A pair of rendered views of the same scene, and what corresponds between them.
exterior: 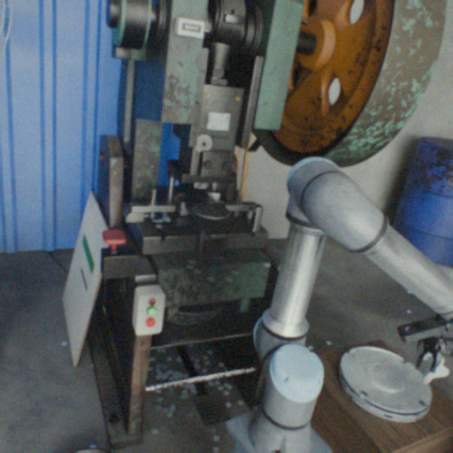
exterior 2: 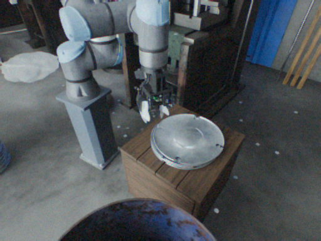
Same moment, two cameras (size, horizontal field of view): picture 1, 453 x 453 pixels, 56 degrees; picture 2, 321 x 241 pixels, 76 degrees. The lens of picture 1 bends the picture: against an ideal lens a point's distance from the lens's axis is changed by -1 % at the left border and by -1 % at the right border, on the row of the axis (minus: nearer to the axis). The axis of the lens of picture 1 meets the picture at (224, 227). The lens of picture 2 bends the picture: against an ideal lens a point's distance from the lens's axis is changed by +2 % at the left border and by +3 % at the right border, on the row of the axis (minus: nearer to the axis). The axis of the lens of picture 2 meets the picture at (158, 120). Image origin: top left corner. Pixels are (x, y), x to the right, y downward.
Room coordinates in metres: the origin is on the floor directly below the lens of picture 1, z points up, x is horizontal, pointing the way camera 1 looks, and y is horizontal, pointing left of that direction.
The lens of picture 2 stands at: (0.79, -1.10, 0.98)
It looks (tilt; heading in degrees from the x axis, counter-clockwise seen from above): 41 degrees down; 68
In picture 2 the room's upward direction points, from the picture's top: straight up
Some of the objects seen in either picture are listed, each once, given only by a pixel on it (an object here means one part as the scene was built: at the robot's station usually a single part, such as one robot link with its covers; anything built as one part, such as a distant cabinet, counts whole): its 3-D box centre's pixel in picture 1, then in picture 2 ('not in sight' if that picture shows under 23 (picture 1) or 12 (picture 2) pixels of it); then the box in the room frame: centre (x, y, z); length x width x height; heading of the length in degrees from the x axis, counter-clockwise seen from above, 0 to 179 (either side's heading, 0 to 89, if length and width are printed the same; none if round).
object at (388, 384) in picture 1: (385, 377); (188, 136); (1.13, -0.59, 0.38); 0.29 x 0.29 x 0.01
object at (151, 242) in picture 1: (194, 224); (182, 11); (1.43, 0.11, 0.68); 0.45 x 0.30 x 0.06; 117
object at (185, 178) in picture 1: (200, 174); not in sight; (1.44, 0.11, 0.86); 0.20 x 0.16 x 0.05; 117
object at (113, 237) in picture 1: (113, 246); not in sight; (1.08, 0.30, 0.72); 0.07 x 0.06 x 0.08; 27
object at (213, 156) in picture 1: (212, 126); not in sight; (1.39, 0.09, 1.04); 0.17 x 0.15 x 0.30; 27
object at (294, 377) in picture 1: (292, 381); (76, 59); (0.77, -0.21, 0.62); 0.13 x 0.12 x 0.14; 10
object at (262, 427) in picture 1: (282, 421); (81, 83); (0.76, -0.21, 0.50); 0.15 x 0.15 x 0.10
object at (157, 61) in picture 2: not in sight; (154, 56); (0.98, -0.62, 0.76); 0.08 x 0.08 x 0.05
